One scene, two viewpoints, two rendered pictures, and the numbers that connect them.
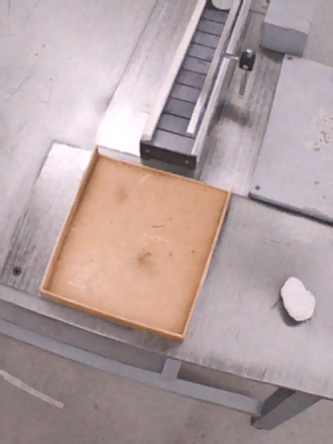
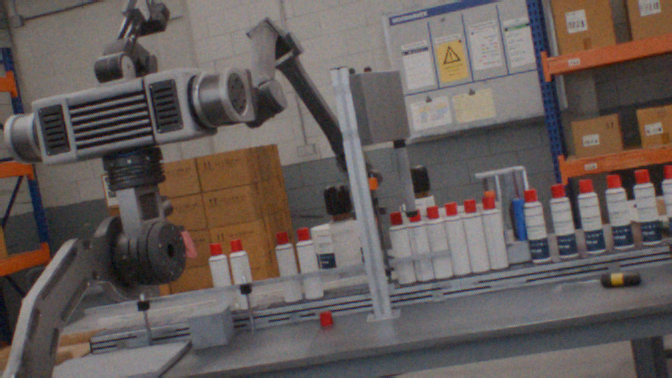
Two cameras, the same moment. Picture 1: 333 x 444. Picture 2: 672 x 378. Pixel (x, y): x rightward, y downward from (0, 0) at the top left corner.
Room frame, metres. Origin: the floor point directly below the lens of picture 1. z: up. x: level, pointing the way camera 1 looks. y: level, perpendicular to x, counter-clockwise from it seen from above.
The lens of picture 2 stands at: (1.09, -2.57, 1.30)
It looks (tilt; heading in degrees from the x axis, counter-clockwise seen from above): 3 degrees down; 83
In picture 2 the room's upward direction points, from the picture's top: 10 degrees counter-clockwise
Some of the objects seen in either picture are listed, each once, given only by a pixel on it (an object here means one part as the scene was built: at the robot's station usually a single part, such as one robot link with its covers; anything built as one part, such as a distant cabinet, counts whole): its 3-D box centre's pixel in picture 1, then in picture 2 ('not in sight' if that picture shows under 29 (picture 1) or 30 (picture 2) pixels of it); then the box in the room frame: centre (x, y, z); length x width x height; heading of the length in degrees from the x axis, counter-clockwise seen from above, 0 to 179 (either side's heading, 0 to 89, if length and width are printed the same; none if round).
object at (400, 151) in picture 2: not in sight; (405, 178); (1.56, -0.34, 1.18); 0.04 x 0.04 x 0.21
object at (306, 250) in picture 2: not in sight; (308, 263); (1.28, -0.16, 0.98); 0.05 x 0.05 x 0.20
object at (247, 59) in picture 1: (234, 70); (148, 318); (0.80, -0.12, 0.91); 0.07 x 0.03 x 0.16; 76
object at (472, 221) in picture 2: not in sight; (475, 236); (1.74, -0.28, 0.98); 0.05 x 0.05 x 0.20
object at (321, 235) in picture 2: not in sight; (342, 244); (1.45, 0.39, 0.95); 0.20 x 0.20 x 0.14
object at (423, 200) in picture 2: not in sight; (422, 206); (1.75, 0.34, 1.04); 0.09 x 0.09 x 0.29
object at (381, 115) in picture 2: not in sight; (372, 108); (1.51, -0.31, 1.38); 0.17 x 0.10 x 0.19; 41
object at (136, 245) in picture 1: (137, 240); (43, 352); (0.46, 0.05, 0.85); 0.30 x 0.26 x 0.04; 166
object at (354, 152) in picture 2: not in sight; (361, 192); (1.43, -0.35, 1.16); 0.04 x 0.04 x 0.67; 76
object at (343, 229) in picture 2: not in sight; (343, 230); (1.42, 0.09, 1.03); 0.09 x 0.09 x 0.30
